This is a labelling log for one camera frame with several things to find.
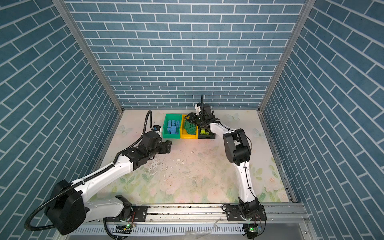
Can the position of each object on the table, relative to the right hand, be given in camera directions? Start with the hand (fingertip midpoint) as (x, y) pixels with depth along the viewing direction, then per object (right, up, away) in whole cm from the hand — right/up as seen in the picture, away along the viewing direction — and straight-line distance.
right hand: (186, 116), depth 100 cm
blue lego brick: (-10, -10, +2) cm, 14 cm away
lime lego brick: (+12, -10, +2) cm, 16 cm away
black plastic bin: (+17, -13, -1) cm, 22 cm away
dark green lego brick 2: (+1, -6, +5) cm, 8 cm away
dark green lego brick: (+4, -10, +2) cm, 11 cm away
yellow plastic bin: (-2, -12, +3) cm, 13 cm away
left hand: (-10, -15, -16) cm, 24 cm away
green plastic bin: (-11, 0, +7) cm, 13 cm away
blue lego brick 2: (-11, -5, +8) cm, 15 cm away
